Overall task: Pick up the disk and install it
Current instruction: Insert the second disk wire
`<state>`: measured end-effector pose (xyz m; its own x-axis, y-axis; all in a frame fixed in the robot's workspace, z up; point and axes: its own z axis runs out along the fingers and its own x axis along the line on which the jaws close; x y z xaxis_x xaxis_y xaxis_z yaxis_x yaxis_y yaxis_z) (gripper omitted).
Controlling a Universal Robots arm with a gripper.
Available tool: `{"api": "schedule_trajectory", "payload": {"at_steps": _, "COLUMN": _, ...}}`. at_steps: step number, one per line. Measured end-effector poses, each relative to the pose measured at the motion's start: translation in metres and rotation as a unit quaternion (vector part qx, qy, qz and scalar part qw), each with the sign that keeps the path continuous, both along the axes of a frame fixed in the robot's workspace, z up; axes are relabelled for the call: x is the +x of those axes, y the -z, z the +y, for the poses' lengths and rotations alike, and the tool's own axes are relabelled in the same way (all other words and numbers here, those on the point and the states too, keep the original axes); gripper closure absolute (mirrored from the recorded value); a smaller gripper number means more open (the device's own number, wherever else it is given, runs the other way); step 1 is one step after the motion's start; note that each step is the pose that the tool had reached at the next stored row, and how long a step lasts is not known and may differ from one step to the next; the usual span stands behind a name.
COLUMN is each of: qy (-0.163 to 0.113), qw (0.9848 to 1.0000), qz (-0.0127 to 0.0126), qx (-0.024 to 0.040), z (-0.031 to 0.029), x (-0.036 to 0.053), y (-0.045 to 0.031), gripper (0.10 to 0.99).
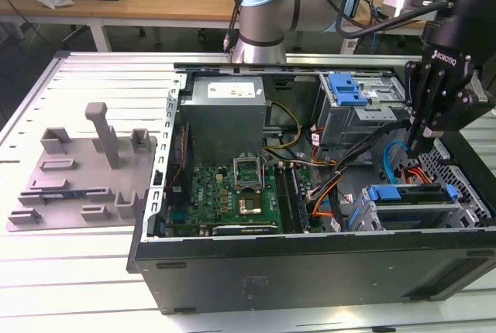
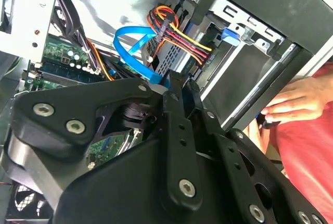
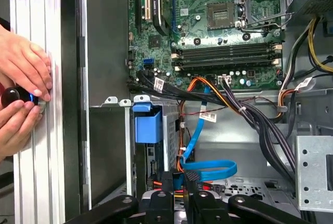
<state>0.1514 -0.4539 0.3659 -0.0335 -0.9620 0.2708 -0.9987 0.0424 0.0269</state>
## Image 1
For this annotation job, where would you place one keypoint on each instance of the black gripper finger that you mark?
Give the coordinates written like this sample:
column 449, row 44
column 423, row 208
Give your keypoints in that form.
column 415, row 93
column 441, row 108

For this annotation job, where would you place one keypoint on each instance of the hard disk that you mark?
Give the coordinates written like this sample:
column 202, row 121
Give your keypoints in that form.
column 387, row 193

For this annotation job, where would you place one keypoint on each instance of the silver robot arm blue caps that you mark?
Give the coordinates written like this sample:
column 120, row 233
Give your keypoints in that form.
column 267, row 19

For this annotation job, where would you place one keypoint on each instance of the grey metal disk bay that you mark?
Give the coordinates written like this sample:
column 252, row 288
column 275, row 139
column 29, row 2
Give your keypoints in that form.
column 469, row 213

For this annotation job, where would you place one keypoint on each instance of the blue plastic drive latch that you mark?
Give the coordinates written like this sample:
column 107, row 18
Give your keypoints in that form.
column 345, row 93

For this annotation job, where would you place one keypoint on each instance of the grey metal drive cage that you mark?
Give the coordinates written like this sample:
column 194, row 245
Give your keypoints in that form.
column 348, row 124

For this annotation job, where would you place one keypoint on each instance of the grey metal power supply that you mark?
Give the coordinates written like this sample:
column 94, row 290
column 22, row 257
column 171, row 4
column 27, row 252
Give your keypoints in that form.
column 221, row 124

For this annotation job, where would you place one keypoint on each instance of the CPU socket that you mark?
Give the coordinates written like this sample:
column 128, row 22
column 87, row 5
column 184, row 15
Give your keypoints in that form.
column 250, row 205

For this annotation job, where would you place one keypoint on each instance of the black open PC case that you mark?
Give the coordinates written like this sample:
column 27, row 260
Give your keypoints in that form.
column 310, row 271

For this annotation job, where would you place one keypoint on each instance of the black graphics card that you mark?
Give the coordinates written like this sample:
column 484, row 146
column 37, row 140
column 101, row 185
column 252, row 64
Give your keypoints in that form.
column 248, row 229

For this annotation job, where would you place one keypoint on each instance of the green motherboard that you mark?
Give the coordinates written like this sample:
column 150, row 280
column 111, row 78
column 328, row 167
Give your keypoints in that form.
column 209, row 193

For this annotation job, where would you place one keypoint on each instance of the black case fan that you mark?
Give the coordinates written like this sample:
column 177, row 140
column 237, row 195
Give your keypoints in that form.
column 180, row 162

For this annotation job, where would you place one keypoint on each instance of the wooden desk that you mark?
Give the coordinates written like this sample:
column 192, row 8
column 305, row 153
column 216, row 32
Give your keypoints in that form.
column 155, row 0

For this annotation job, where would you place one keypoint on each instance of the grey printed parts rack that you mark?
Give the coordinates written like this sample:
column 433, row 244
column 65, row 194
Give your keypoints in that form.
column 97, row 182

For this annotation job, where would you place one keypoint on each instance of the green RAM stick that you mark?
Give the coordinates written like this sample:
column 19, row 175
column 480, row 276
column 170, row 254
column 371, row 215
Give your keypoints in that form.
column 62, row 196

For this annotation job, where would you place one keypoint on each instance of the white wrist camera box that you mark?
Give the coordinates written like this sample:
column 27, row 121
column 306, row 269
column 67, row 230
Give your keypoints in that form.
column 399, row 0

